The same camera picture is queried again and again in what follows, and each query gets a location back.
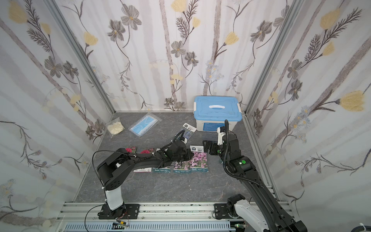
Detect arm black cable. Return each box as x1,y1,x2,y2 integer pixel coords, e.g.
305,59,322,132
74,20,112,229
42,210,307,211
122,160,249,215
83,129,186,232
221,119,266,189

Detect white back-side seed packet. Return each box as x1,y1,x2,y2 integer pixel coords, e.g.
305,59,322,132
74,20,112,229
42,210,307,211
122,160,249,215
152,167,172,174

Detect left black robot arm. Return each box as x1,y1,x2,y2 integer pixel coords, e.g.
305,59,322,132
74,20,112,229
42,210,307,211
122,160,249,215
94,140,194,220

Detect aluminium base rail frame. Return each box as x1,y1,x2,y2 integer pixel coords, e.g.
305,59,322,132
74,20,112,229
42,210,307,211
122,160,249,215
56,201,299,232

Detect pink cosmos seed packet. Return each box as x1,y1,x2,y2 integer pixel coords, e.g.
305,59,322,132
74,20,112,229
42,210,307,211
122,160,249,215
190,146,208,173
173,161,191,174

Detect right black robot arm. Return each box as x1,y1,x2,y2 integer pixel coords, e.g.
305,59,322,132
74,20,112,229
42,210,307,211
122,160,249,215
203,133,308,232

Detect blue lidded storage box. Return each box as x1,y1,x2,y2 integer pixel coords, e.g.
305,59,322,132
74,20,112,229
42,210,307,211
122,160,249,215
194,96,242,132

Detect bagged blue face masks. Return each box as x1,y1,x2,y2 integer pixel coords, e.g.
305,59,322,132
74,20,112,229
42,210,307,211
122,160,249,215
129,113,162,137

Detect hollyhock seed packet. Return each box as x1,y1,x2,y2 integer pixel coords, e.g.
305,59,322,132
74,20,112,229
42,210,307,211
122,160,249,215
133,148,154,173
125,147,137,153

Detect far lavender seed packet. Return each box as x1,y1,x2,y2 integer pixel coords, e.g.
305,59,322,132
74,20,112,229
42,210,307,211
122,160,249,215
180,123,197,144

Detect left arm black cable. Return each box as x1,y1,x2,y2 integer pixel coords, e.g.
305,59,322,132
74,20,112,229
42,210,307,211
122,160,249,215
83,129,186,232

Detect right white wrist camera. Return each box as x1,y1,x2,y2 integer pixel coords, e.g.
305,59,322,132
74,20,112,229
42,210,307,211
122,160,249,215
217,127,226,146

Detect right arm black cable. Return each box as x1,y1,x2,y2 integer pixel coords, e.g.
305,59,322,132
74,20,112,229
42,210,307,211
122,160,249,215
221,119,266,189

